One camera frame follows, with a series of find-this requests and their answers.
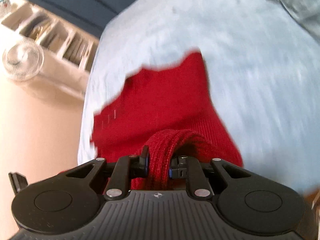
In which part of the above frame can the white standing fan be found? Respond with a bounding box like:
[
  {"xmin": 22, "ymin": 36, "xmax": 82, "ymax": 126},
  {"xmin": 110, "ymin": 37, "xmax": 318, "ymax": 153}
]
[{"xmin": 2, "ymin": 42, "xmax": 89, "ymax": 100}]

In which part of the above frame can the white storage shelf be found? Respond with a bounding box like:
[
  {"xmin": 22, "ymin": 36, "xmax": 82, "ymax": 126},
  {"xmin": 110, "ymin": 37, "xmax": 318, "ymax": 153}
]
[{"xmin": 1, "ymin": 0, "xmax": 99, "ymax": 73}]

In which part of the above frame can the light blue bed sheet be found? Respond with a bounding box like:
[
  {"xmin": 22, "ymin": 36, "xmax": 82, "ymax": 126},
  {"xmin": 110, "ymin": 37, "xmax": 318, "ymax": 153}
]
[{"xmin": 78, "ymin": 0, "xmax": 319, "ymax": 192}]

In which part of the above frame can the red knit sweater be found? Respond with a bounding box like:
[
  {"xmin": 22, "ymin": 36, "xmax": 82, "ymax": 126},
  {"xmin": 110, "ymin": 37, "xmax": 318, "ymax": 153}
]
[{"xmin": 90, "ymin": 51, "xmax": 243, "ymax": 190}]

